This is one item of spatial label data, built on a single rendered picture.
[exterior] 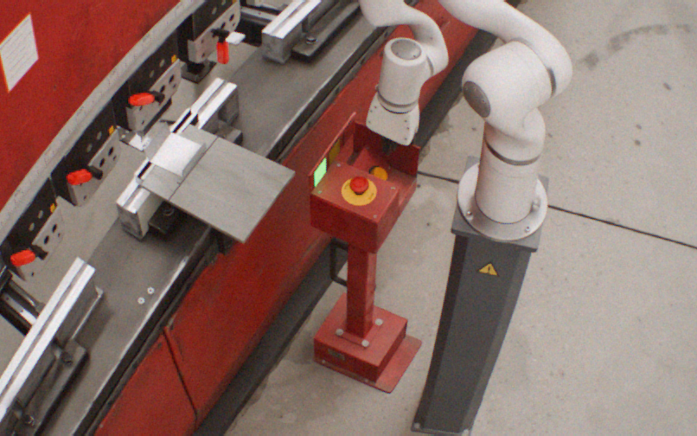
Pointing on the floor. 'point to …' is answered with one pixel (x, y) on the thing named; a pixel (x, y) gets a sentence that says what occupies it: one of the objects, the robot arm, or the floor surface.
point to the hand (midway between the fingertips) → (389, 144)
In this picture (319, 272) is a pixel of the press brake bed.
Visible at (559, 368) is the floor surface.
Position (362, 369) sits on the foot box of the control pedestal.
